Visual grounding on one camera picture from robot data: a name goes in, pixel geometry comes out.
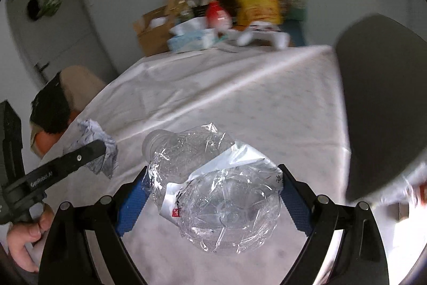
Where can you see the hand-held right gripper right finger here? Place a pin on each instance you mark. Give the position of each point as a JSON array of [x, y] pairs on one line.
[[297, 205]]

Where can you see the blue storage box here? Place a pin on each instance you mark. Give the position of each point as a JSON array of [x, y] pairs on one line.
[[297, 33]]

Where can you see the person's left hand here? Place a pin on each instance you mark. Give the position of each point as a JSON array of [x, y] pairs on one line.
[[25, 238]]

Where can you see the red and white bottle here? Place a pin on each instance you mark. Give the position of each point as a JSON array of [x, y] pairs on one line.
[[216, 14]]

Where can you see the white tissue pack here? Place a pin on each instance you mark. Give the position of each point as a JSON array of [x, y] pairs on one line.
[[190, 25]]

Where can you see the glass jar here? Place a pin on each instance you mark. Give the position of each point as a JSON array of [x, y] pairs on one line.
[[182, 9]]

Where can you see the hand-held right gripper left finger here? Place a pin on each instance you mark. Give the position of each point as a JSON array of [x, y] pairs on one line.
[[133, 205]]

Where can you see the grey shell chair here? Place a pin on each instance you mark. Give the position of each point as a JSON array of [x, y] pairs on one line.
[[383, 104]]

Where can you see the crushed clear plastic bottle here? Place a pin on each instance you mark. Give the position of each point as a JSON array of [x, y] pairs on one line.
[[213, 191]]

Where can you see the printed paper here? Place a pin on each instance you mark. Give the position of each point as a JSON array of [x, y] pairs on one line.
[[100, 154]]

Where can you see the black bag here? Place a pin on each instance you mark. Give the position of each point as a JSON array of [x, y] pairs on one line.
[[50, 108]]

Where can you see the light blue tissue pack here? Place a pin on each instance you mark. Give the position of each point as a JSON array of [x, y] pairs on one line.
[[193, 39]]

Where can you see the dark hanging door items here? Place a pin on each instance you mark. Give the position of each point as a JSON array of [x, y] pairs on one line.
[[41, 4]]

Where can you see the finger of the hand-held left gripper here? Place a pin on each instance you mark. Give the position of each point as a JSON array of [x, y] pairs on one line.
[[85, 153]]

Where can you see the tan chair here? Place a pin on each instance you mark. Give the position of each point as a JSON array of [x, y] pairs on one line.
[[83, 84]]

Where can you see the white game controller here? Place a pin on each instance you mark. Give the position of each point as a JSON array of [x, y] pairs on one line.
[[260, 34]]

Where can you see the open cardboard box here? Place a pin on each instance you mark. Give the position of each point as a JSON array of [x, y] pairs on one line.
[[150, 34]]

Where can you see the grey door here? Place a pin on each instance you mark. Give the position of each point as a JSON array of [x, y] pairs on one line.
[[56, 28]]

